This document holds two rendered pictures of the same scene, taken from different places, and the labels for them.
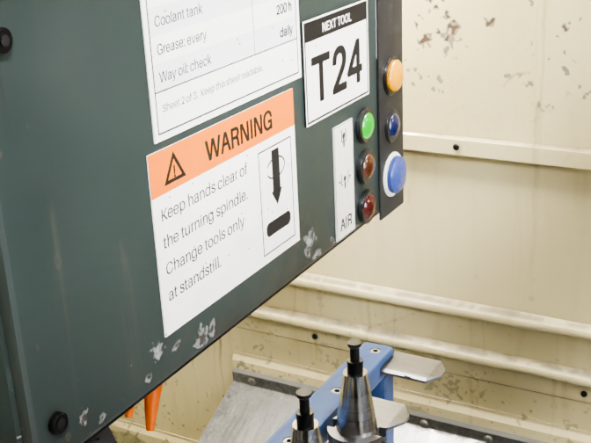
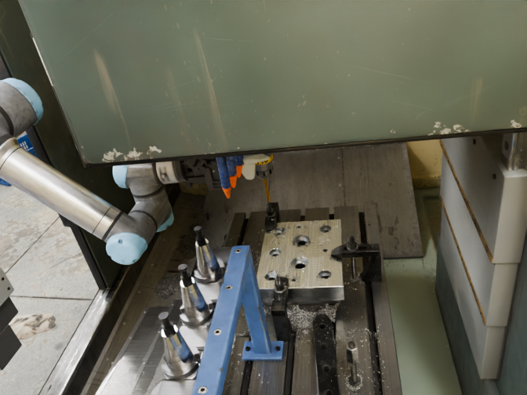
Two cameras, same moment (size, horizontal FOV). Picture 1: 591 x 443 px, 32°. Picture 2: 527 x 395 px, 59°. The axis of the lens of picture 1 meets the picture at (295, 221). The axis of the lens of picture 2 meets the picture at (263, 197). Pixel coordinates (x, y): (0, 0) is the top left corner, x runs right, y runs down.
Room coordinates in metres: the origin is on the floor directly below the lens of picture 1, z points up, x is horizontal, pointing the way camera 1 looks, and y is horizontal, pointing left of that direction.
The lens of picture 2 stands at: (1.49, -0.04, 1.83)
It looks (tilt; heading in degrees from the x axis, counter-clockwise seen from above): 32 degrees down; 163
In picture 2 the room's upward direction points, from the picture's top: 10 degrees counter-clockwise
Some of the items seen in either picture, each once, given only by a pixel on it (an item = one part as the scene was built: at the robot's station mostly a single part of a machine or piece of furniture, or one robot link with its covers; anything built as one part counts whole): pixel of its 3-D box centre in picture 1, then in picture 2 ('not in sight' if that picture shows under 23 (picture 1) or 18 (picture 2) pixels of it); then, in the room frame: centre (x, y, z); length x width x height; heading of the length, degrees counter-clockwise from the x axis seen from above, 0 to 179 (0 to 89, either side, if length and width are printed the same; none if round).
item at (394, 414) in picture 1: (378, 412); (172, 394); (0.98, -0.08, 1.21); 0.07 x 0.05 x 0.01; 60
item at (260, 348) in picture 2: not in sight; (253, 309); (0.72, 0.13, 1.05); 0.10 x 0.05 x 0.30; 60
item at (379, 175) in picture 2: not in sight; (303, 211); (0.04, 0.57, 0.75); 0.89 x 0.67 x 0.26; 60
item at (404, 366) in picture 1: (416, 367); not in sight; (1.08, -0.14, 1.21); 0.07 x 0.05 x 0.01; 60
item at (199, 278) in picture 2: not in sight; (210, 273); (0.74, 0.05, 1.21); 0.06 x 0.06 x 0.03
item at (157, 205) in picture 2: not in sight; (151, 210); (0.49, -0.01, 1.25); 0.11 x 0.08 x 0.11; 146
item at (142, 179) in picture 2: not in sight; (140, 171); (0.47, 0.00, 1.35); 0.11 x 0.08 x 0.09; 60
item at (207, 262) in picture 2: not in sight; (205, 255); (0.74, 0.05, 1.26); 0.04 x 0.04 x 0.07
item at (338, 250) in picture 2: not in sight; (355, 258); (0.62, 0.46, 0.97); 0.13 x 0.03 x 0.15; 60
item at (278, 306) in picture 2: not in sight; (281, 301); (0.66, 0.22, 0.97); 0.13 x 0.03 x 0.15; 150
